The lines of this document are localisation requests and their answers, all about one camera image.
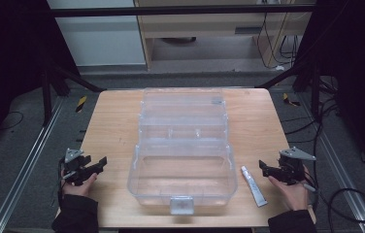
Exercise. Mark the black horizontal metal bar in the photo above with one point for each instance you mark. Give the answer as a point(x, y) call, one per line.
point(171, 10)

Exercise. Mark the black curtain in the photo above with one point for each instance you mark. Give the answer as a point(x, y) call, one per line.
point(355, 81)
point(9, 64)

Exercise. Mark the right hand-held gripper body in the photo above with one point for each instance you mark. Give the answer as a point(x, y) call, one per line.
point(292, 170)

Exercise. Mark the clear plastic storage box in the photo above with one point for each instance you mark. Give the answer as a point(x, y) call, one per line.
point(182, 174)

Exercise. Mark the white tube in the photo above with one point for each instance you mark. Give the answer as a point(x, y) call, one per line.
point(253, 186)

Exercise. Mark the black metal stand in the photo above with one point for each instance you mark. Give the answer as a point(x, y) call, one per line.
point(46, 93)
point(315, 90)

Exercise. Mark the aluminium floor rail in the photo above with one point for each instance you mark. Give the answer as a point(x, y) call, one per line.
point(342, 174)
point(25, 168)

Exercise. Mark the person's right hand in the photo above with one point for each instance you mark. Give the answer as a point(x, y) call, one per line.
point(292, 194)

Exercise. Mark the yellow black striped tape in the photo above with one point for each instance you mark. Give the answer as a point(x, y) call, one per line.
point(290, 101)
point(81, 103)

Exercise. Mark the white cabinet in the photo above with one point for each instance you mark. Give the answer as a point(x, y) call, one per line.
point(99, 42)

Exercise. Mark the light wooden desk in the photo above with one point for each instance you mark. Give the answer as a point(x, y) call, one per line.
point(203, 26)

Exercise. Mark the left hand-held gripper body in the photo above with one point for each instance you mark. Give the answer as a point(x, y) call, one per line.
point(73, 168)

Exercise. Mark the person's left hand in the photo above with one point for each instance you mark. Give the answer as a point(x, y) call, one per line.
point(81, 187)

